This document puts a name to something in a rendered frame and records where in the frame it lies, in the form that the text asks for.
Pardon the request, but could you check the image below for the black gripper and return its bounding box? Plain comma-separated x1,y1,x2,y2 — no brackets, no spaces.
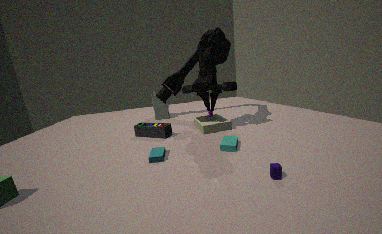
182,67,237,112

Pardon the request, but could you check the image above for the teal rectangular block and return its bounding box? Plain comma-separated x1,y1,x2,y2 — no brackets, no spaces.
220,136,238,152
148,147,166,163

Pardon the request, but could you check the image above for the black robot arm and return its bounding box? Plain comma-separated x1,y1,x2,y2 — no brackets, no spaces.
156,27,231,103

